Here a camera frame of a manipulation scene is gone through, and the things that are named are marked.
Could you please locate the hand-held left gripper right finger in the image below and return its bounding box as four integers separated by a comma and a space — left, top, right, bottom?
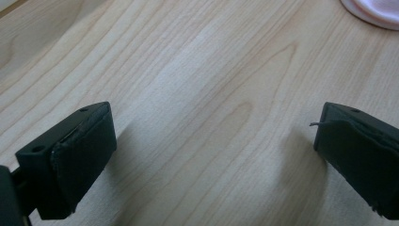
310, 102, 399, 220

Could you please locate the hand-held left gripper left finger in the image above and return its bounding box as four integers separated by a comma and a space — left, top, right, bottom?
14, 101, 118, 220

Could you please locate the pink cloth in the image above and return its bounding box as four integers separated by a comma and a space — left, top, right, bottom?
339, 0, 399, 31

